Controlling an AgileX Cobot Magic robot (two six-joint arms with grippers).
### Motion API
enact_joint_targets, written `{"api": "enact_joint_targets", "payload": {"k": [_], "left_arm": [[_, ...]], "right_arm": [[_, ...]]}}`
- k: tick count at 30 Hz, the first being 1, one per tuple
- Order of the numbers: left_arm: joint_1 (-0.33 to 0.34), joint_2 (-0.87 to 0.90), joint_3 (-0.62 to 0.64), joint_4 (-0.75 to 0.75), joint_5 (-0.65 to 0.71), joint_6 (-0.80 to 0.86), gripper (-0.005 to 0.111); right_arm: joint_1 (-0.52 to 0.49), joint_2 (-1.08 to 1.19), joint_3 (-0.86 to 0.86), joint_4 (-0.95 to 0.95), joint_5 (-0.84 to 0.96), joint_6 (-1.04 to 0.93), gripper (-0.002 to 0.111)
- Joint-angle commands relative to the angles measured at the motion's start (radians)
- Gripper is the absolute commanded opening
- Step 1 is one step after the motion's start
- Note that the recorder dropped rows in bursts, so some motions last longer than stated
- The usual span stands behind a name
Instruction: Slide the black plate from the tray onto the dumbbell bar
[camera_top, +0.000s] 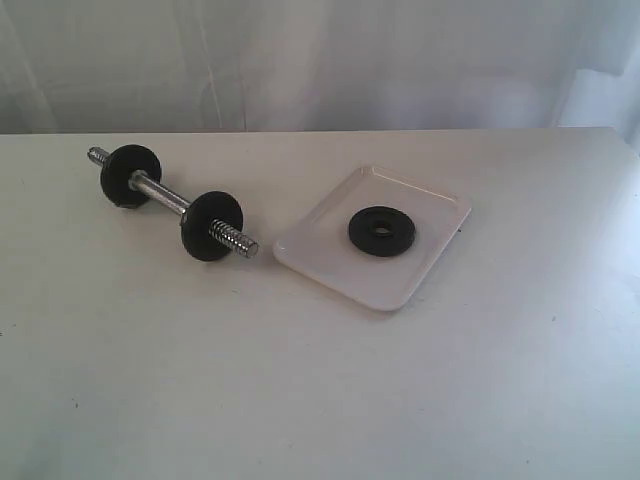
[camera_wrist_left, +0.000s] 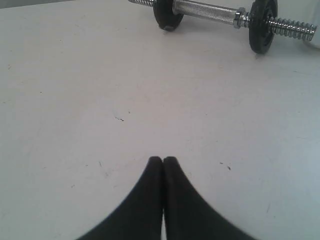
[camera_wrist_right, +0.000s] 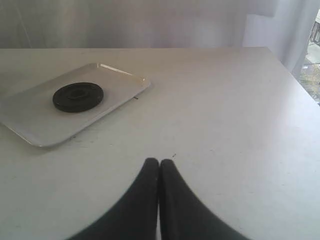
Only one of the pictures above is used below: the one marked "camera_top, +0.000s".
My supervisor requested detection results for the black weight plate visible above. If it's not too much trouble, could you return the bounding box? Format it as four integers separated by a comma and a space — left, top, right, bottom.
347, 205, 416, 258
180, 191, 244, 262

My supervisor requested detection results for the chrome threaded dumbbell bar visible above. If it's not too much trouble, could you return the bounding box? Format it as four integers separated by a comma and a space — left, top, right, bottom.
87, 146, 259, 259

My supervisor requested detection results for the black round plastic disc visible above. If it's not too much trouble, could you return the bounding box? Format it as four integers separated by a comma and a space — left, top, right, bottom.
100, 144, 162, 209

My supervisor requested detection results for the white rectangular plastic tray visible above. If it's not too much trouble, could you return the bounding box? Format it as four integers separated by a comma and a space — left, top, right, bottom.
273, 166, 471, 312

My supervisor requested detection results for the white backdrop curtain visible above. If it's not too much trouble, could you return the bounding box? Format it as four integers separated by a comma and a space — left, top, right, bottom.
1, 1, 639, 145

